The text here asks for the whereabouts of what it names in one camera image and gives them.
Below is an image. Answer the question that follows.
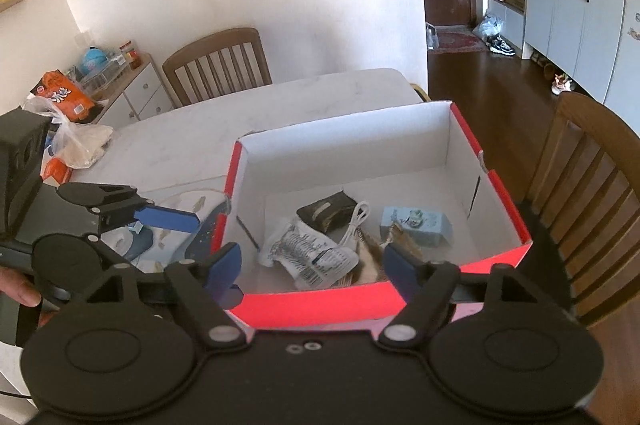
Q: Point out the light blue herbal carton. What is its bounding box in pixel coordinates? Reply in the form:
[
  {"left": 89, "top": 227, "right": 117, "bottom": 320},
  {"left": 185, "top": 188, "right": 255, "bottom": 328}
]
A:
[{"left": 378, "top": 206, "right": 452, "bottom": 247}]

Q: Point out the silver snack packet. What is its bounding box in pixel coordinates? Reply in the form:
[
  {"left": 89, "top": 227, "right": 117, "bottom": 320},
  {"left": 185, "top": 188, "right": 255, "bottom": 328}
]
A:
[{"left": 344, "top": 221, "right": 426, "bottom": 289}]

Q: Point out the white usb cable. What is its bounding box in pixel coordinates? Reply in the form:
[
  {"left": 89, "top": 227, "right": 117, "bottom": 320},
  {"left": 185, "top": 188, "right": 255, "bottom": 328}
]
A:
[{"left": 339, "top": 200, "right": 371, "bottom": 251}]

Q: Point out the white labelled pouch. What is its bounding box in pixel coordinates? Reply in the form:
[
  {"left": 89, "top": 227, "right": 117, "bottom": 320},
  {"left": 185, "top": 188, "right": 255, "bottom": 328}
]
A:
[{"left": 257, "top": 216, "right": 359, "bottom": 291}]

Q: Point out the black snack packet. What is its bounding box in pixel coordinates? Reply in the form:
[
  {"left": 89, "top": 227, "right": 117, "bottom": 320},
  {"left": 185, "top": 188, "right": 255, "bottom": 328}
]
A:
[{"left": 296, "top": 191, "right": 357, "bottom": 234}]

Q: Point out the person left hand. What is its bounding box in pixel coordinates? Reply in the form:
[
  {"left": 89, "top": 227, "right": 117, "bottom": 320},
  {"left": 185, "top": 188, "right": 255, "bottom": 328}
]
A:
[{"left": 0, "top": 267, "right": 43, "bottom": 308}]

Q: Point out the orange white carton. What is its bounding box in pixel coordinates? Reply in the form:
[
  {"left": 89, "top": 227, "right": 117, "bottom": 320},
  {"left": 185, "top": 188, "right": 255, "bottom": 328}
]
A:
[{"left": 41, "top": 157, "right": 73, "bottom": 186}]

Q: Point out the clear plastic bag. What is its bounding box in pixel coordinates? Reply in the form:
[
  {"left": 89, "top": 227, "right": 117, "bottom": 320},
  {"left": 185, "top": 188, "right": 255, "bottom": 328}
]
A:
[{"left": 22, "top": 96, "right": 114, "bottom": 170}]

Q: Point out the white drawer cabinet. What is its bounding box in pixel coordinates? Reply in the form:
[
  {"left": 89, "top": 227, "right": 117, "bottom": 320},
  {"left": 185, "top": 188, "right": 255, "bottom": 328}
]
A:
[{"left": 93, "top": 53, "right": 174, "bottom": 129}]

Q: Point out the red cardboard box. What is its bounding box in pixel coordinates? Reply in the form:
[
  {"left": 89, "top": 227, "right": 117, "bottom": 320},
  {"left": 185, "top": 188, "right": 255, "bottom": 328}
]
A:
[{"left": 213, "top": 101, "right": 532, "bottom": 329}]

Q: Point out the orange snack bag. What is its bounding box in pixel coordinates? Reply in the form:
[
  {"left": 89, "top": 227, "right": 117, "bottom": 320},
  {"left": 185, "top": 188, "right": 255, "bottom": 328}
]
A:
[{"left": 32, "top": 70, "right": 101, "bottom": 124}]

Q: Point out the wooden chair far side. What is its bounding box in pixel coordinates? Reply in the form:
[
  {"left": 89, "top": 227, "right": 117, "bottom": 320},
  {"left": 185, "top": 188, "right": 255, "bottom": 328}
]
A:
[{"left": 162, "top": 27, "right": 272, "bottom": 106}]

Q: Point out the wooden chair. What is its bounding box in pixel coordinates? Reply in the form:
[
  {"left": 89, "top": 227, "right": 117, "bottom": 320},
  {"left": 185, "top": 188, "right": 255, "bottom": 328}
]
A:
[
  {"left": 524, "top": 92, "right": 639, "bottom": 327},
  {"left": 162, "top": 27, "right": 272, "bottom": 106}
]

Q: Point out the wooden chair right side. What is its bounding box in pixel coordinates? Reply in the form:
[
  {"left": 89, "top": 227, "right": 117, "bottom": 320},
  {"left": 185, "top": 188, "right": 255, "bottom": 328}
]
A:
[{"left": 524, "top": 92, "right": 639, "bottom": 327}]

